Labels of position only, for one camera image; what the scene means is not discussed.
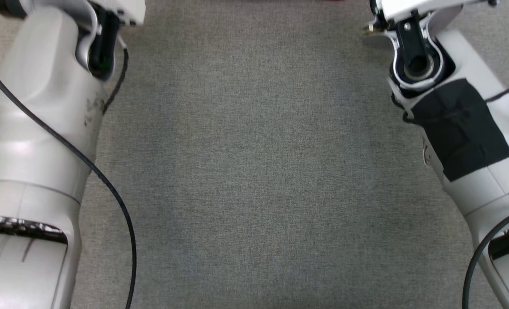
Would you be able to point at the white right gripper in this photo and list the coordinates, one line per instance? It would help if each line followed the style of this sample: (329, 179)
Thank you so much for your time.
(404, 8)

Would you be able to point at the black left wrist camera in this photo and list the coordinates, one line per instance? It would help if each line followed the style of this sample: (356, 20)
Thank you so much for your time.
(10, 6)

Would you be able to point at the black tape patch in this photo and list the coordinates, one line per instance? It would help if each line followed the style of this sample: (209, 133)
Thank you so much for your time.
(456, 124)

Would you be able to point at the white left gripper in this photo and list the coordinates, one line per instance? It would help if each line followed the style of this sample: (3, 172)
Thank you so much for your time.
(128, 10)

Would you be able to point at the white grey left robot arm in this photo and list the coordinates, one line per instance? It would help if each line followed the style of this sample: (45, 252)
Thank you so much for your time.
(35, 128)

